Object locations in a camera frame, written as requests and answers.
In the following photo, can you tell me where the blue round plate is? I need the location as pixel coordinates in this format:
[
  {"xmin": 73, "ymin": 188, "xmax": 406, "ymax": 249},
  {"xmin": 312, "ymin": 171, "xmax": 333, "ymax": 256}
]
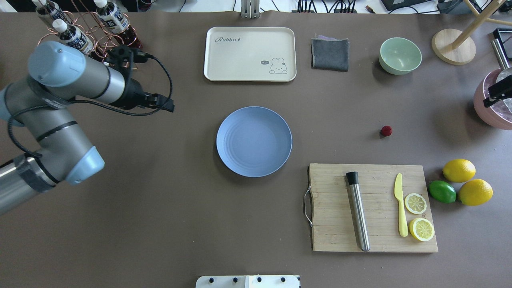
[{"xmin": 216, "ymin": 106, "xmax": 293, "ymax": 178}]

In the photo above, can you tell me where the pink bowl with ice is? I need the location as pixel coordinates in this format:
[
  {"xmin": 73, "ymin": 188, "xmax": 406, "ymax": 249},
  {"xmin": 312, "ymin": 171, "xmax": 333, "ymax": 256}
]
[{"xmin": 473, "ymin": 69, "xmax": 512, "ymax": 130}]

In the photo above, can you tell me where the yellow lemon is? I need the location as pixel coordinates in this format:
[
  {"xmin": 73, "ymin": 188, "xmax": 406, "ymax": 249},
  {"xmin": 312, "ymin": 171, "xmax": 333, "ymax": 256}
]
[
  {"xmin": 442, "ymin": 159, "xmax": 476, "ymax": 183},
  {"xmin": 458, "ymin": 179, "xmax": 494, "ymax": 206}
]

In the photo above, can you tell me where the green bowl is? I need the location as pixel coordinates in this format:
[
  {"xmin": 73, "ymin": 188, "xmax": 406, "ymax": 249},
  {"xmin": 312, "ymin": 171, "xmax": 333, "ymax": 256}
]
[{"xmin": 379, "ymin": 38, "xmax": 422, "ymax": 75}]

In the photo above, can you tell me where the copper wire bottle rack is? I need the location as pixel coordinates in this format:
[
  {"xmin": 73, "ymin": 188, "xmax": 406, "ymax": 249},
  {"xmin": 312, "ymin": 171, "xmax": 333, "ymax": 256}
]
[{"xmin": 38, "ymin": 0, "xmax": 129, "ymax": 64}]

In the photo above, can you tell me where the lemon half slice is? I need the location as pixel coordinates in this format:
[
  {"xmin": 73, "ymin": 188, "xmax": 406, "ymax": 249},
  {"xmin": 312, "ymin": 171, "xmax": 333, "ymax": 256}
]
[
  {"xmin": 404, "ymin": 193, "xmax": 427, "ymax": 215},
  {"xmin": 408, "ymin": 218, "xmax": 435, "ymax": 241}
]

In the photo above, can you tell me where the wooden cup tree stand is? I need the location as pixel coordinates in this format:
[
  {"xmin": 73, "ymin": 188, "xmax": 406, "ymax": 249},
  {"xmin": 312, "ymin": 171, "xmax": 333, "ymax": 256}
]
[{"xmin": 431, "ymin": 0, "xmax": 512, "ymax": 65}]

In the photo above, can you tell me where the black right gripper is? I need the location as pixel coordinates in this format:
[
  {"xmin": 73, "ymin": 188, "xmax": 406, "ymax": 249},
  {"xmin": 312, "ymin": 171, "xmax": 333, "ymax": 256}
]
[{"xmin": 483, "ymin": 75, "xmax": 512, "ymax": 108}]

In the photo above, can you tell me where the cream rabbit tray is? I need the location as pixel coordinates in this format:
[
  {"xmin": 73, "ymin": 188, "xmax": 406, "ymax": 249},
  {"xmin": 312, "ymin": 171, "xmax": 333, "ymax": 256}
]
[{"xmin": 203, "ymin": 27, "xmax": 297, "ymax": 82}]

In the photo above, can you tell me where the metal ice scoop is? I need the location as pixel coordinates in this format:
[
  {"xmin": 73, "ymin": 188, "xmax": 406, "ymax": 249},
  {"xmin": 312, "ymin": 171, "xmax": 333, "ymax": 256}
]
[{"xmin": 491, "ymin": 39, "xmax": 512, "ymax": 112}]

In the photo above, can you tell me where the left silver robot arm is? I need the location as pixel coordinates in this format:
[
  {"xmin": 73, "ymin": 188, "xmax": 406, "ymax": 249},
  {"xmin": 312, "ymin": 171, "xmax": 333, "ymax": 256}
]
[{"xmin": 1, "ymin": 41, "xmax": 174, "ymax": 214}]

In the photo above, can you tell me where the wooden cutting board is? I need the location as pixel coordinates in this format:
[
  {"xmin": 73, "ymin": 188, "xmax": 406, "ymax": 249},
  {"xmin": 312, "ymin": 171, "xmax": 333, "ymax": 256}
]
[{"xmin": 308, "ymin": 163, "xmax": 438, "ymax": 253}]

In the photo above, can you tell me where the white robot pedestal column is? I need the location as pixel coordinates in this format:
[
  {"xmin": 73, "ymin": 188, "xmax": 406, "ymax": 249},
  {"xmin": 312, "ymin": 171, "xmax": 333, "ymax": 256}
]
[{"xmin": 195, "ymin": 274, "xmax": 301, "ymax": 288}]

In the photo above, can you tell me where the small red strawberry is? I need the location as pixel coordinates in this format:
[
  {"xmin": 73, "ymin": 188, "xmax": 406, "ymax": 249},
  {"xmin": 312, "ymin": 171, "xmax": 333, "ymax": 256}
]
[{"xmin": 379, "ymin": 125, "xmax": 393, "ymax": 137}]

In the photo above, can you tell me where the dark drink bottle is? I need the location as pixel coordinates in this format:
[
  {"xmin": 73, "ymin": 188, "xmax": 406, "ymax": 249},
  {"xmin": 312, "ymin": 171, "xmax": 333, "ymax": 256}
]
[
  {"xmin": 32, "ymin": 0, "xmax": 72, "ymax": 29},
  {"xmin": 94, "ymin": 0, "xmax": 143, "ymax": 49},
  {"xmin": 52, "ymin": 19, "xmax": 103, "ymax": 62}
]

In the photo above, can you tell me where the aluminium frame post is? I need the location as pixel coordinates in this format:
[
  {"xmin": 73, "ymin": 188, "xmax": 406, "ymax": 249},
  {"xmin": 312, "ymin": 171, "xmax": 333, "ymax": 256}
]
[{"xmin": 240, "ymin": 0, "xmax": 260, "ymax": 19}]

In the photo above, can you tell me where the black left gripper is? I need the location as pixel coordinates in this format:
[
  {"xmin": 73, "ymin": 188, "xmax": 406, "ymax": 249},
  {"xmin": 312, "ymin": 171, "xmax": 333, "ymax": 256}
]
[{"xmin": 106, "ymin": 45, "xmax": 174, "ymax": 113}]

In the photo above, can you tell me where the grey folded cloth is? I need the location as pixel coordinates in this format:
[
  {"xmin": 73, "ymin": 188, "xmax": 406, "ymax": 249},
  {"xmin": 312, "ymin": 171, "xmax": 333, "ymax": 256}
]
[{"xmin": 311, "ymin": 35, "xmax": 350, "ymax": 72}]

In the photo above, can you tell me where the yellow plastic knife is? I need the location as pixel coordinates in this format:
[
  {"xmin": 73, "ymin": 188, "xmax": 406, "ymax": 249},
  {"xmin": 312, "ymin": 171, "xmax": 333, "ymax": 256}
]
[{"xmin": 394, "ymin": 173, "xmax": 408, "ymax": 237}]

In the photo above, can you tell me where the steel muddler black tip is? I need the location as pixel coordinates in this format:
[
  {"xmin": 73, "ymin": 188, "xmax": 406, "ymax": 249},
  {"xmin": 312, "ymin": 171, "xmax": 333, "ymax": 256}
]
[{"xmin": 346, "ymin": 171, "xmax": 370, "ymax": 252}]

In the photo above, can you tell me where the green lime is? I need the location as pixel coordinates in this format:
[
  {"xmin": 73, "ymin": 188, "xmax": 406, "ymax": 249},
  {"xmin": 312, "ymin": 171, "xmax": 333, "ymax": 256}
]
[{"xmin": 428, "ymin": 180, "xmax": 457, "ymax": 204}]

